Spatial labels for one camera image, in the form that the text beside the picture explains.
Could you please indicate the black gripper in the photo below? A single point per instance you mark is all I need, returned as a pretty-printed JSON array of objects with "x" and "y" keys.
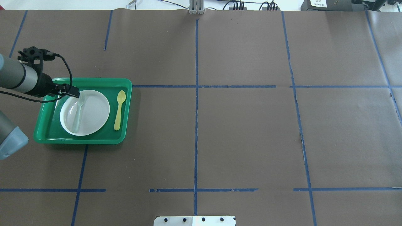
[{"x": 45, "y": 85}]

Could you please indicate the translucent white plastic fork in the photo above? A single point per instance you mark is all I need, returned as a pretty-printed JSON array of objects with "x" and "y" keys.
[{"x": 79, "y": 105}]

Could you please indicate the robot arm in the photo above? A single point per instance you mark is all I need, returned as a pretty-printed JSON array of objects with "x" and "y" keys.
[{"x": 24, "y": 78}]

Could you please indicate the white round plate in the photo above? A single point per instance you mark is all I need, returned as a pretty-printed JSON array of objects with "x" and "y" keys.
[{"x": 94, "y": 114}]

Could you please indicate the green plastic tray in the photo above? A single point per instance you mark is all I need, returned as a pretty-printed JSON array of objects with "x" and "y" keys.
[{"x": 48, "y": 128}]

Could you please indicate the yellow plastic spoon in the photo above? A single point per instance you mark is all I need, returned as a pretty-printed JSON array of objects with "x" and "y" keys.
[{"x": 121, "y": 98}]

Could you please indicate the metal bracket at table edge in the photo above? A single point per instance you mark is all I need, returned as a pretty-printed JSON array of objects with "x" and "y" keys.
[{"x": 196, "y": 7}]

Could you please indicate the white mast base plate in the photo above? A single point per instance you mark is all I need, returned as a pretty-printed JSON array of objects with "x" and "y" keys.
[{"x": 195, "y": 221}]

